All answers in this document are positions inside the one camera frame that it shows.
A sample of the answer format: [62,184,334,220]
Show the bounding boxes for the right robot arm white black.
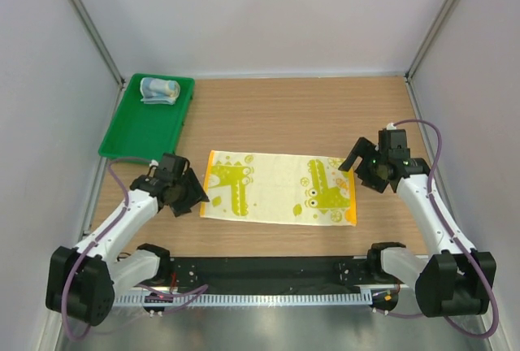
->
[340,126,497,318]

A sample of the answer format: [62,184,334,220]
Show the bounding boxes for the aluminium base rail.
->
[48,253,495,292]

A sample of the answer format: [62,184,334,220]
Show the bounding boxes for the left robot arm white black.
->
[45,153,208,327]

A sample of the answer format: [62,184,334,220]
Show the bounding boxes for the left aluminium frame post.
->
[68,0,124,88]

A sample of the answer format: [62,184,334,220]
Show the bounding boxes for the white slotted cable duct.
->
[113,290,372,309]

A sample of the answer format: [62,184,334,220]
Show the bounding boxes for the aluminium frame post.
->
[68,0,124,88]
[405,0,460,83]

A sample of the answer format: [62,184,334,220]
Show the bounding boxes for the right aluminium frame post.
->
[405,0,460,83]

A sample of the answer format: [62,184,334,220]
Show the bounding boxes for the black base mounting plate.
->
[171,256,398,296]

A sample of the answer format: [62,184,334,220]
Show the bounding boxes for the blue polka dot towel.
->
[140,77,180,105]

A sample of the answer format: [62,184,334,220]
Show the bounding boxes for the yellow green patterned towel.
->
[200,150,358,227]

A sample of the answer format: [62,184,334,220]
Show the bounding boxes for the green plastic tray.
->
[98,72,195,160]

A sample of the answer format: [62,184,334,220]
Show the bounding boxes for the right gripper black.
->
[339,137,388,193]

